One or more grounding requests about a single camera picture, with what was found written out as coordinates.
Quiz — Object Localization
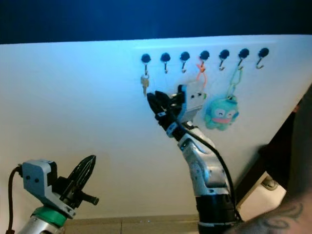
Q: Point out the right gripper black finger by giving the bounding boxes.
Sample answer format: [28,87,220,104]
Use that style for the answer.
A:
[147,92,167,125]
[154,91,175,112]

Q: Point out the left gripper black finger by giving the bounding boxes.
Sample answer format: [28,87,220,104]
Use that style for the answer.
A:
[68,157,87,192]
[78,155,97,195]

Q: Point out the black knob metal hook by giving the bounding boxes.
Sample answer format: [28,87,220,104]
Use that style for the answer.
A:
[141,53,152,76]
[199,50,211,68]
[179,51,191,74]
[160,52,171,74]
[237,48,250,69]
[218,49,230,71]
[256,47,270,70]

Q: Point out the keys on orange loop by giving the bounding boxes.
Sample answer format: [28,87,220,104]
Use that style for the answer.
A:
[195,58,207,83]

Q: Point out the dark brown wooden table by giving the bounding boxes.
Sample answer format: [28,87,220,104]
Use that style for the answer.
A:
[259,110,298,188]

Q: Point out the chair base with caster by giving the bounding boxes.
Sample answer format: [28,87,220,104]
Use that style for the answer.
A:
[261,175,278,191]

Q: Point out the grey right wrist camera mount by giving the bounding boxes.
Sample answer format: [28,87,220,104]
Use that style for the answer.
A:
[178,84,206,120]

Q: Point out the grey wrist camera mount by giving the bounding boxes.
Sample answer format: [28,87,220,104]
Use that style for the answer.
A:
[178,84,206,120]
[22,159,76,218]

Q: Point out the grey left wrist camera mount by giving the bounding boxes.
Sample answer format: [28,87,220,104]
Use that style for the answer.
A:
[22,159,76,218]

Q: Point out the teal plush monster keychain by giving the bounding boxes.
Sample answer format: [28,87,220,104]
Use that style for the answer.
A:
[204,58,245,131]

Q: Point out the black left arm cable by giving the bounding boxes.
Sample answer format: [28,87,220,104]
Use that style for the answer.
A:
[7,166,26,234]

